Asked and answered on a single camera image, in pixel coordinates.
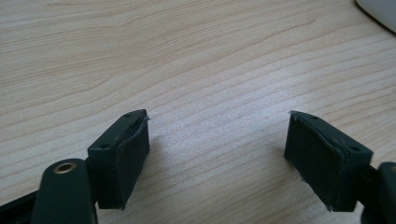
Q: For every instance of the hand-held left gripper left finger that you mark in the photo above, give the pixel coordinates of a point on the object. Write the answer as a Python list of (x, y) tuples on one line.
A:
[(124, 161)]

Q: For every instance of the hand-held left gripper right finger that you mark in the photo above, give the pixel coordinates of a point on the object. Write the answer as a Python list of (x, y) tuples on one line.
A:
[(323, 161)]

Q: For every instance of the light grey plastic container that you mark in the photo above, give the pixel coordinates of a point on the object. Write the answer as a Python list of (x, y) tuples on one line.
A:
[(379, 11)]

